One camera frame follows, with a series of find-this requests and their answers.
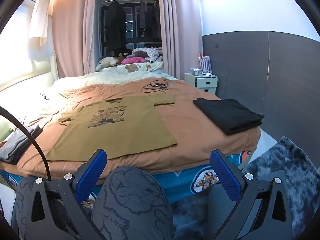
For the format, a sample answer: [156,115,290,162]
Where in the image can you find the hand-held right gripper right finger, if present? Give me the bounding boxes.
[210,149,304,240]

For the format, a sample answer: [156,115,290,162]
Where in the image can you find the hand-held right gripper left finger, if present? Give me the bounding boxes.
[12,149,108,240]

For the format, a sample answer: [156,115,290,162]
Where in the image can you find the olive printed t-shirt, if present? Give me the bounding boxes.
[46,94,178,162]

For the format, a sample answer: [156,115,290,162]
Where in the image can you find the black folded clothes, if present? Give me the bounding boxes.
[192,98,265,136]

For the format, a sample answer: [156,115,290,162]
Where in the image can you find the grey folded clothes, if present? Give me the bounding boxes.
[0,125,43,165]

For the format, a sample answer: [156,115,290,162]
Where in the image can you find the teal patterned bedsheet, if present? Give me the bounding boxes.
[0,150,253,210]

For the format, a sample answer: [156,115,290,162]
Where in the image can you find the dark patterned cloth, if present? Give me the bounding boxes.
[91,166,174,240]

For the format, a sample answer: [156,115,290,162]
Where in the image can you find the orange blanket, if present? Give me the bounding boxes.
[0,79,262,178]

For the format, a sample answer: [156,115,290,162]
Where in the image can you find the grey shaggy rug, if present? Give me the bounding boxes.
[172,136,320,240]

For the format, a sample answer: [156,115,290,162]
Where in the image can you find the person's leg in patterned pants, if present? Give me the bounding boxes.
[15,176,38,207]

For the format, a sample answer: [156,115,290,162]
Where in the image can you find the cream duvet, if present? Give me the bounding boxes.
[0,62,178,143]

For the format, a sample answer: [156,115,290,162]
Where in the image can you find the white nightstand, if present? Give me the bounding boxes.
[184,72,218,95]

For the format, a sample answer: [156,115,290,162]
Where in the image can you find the small white rack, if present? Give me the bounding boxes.
[197,52,213,74]

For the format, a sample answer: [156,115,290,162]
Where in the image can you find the cream padded headboard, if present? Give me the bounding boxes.
[0,55,59,98]

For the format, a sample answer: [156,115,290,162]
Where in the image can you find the pink cloth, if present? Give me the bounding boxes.
[121,56,147,65]

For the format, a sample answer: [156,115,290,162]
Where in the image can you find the dark brown plush toy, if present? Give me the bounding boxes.
[112,47,133,64]

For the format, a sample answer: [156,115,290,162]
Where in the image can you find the pink curtain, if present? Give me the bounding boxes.
[156,0,203,80]
[52,0,97,80]

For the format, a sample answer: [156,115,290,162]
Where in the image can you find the dark hanging coat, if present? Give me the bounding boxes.
[104,1,127,53]

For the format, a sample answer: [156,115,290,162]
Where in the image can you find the white hanging garment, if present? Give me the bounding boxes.
[28,0,52,47]

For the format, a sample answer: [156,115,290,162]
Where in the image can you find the dark hanging garment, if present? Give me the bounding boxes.
[139,0,148,30]
[152,0,161,39]

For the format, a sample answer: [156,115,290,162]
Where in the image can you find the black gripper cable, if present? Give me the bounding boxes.
[0,106,53,182]

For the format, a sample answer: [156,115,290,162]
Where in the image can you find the thin black cable tangle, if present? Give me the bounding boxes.
[141,79,173,93]

